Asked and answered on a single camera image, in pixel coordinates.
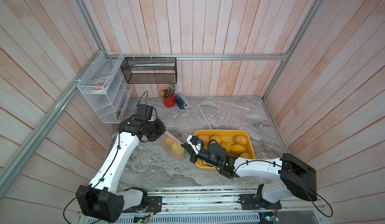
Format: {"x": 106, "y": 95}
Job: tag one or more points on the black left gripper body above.
{"x": 157, "y": 128}

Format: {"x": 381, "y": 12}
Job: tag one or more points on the black mesh wall basket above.
{"x": 149, "y": 70}

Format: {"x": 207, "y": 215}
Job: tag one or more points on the light blue stapler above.
{"x": 184, "y": 100}

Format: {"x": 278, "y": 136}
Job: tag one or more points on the tape roll on shelf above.
{"x": 99, "y": 86}

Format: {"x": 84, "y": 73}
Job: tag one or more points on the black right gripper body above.
{"x": 196, "y": 150}

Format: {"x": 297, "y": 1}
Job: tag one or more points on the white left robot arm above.
{"x": 100, "y": 199}

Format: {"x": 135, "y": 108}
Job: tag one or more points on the clear zipper bag pink zip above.
{"x": 165, "y": 147}

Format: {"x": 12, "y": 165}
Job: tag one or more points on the coloured pencils bunch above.
{"x": 169, "y": 91}

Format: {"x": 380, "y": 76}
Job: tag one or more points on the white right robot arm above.
{"x": 291, "y": 176}

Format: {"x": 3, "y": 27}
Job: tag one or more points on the red metal pencil bucket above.
{"x": 169, "y": 102}

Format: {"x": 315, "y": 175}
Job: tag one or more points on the yellow plastic tray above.
{"x": 227, "y": 136}

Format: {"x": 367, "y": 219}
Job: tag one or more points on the white wire mesh shelf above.
{"x": 108, "y": 106}

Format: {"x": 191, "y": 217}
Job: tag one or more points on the potato in tray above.
{"x": 240, "y": 140}
{"x": 227, "y": 146}
{"x": 238, "y": 149}
{"x": 245, "y": 156}
{"x": 217, "y": 138}
{"x": 204, "y": 137}

